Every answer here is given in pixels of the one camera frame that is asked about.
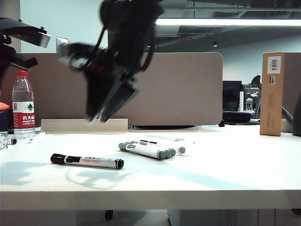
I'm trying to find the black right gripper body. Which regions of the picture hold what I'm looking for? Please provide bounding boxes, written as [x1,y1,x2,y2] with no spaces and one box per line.
[79,47,139,85]

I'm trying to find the metal wall switch plate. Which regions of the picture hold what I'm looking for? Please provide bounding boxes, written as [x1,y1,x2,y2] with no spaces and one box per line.
[55,36,69,54]

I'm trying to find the computer monitor with picture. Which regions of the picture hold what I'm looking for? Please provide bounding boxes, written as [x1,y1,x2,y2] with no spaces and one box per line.
[242,83,261,112]

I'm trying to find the black computer monitor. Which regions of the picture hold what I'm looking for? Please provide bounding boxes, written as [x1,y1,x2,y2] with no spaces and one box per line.
[222,80,243,112]

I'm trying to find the tall brown cardboard box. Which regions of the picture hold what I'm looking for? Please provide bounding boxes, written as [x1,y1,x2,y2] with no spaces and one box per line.
[260,51,285,137]

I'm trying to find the beige partition bracket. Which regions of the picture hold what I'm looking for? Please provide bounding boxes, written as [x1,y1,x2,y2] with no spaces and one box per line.
[40,118,129,135]

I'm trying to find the red label water bottle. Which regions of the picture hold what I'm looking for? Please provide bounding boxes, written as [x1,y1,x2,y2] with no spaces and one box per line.
[11,70,36,140]

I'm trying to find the large brown desk partition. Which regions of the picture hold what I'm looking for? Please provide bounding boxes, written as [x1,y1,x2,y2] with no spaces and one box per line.
[0,52,223,127]

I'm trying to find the dark office chair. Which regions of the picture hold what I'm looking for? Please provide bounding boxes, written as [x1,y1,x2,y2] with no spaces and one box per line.
[251,74,262,120]

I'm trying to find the white under-desk cabinet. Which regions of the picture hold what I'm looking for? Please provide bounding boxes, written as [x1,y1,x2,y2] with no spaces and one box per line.
[166,209,301,226]

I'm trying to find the dark blue box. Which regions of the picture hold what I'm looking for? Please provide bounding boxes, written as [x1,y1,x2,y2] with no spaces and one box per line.
[0,110,14,133]

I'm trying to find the long ceiling light strip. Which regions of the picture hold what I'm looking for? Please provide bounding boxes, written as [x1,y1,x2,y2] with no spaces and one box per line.
[154,18,301,26]

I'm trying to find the white printed paper strip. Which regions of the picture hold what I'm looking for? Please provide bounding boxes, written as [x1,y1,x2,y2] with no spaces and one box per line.
[25,131,46,145]

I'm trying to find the markers in clear plastic bag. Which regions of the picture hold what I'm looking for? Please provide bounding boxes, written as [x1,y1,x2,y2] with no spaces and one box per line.
[117,135,196,161]

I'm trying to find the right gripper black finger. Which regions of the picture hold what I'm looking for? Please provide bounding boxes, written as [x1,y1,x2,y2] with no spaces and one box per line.
[84,70,116,125]
[100,81,140,123]

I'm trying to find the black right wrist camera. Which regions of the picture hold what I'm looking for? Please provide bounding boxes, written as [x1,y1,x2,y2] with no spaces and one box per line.
[57,42,95,71]

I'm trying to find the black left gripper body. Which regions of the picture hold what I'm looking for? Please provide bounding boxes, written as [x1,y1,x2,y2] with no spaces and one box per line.
[0,17,52,71]

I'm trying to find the silver metal disc part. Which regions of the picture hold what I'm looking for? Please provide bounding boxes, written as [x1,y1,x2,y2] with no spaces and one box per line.
[0,131,8,150]

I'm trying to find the black round cushion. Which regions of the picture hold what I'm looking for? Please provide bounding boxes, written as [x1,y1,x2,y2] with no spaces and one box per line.
[222,111,253,123]

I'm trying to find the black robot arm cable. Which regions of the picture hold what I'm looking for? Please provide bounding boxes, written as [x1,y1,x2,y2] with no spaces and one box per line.
[93,23,108,57]

